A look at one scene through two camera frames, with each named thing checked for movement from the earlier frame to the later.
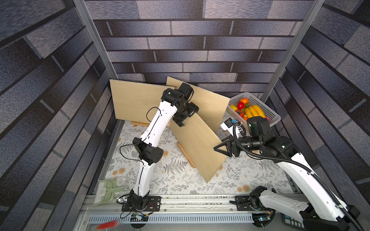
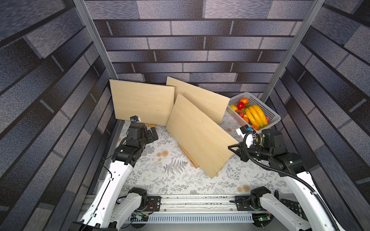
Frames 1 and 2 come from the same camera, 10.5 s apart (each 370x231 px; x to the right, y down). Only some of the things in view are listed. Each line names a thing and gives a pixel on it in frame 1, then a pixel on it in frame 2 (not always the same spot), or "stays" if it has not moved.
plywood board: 136,101 stays
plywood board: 202,144 stays
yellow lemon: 234,108 stays
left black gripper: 193,108 -> 151,138
